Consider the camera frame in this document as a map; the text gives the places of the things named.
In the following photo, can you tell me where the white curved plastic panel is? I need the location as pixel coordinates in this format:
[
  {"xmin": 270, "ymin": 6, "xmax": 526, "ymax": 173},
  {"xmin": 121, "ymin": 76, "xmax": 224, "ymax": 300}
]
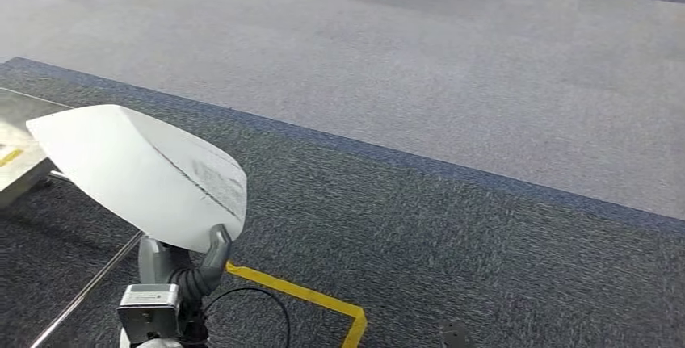
[{"xmin": 25, "ymin": 103, "xmax": 249, "ymax": 254}]

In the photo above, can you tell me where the steel workbench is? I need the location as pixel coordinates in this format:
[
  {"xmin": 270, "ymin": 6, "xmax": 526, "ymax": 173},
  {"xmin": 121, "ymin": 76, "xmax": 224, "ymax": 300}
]
[{"xmin": 0, "ymin": 87, "xmax": 145, "ymax": 348}]

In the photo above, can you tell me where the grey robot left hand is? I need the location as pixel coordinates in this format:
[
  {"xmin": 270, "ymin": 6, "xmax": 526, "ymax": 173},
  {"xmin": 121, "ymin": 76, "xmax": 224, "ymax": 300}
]
[{"xmin": 137, "ymin": 224, "xmax": 233, "ymax": 304}]

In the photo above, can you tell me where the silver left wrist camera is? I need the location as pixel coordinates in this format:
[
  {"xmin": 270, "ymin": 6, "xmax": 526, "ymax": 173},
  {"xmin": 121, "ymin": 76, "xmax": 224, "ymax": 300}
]
[{"xmin": 116, "ymin": 283, "xmax": 182, "ymax": 346}]

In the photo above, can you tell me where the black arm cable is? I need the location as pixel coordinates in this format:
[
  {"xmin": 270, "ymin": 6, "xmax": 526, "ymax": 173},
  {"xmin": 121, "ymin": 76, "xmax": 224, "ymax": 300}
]
[{"xmin": 203, "ymin": 285, "xmax": 292, "ymax": 348}]

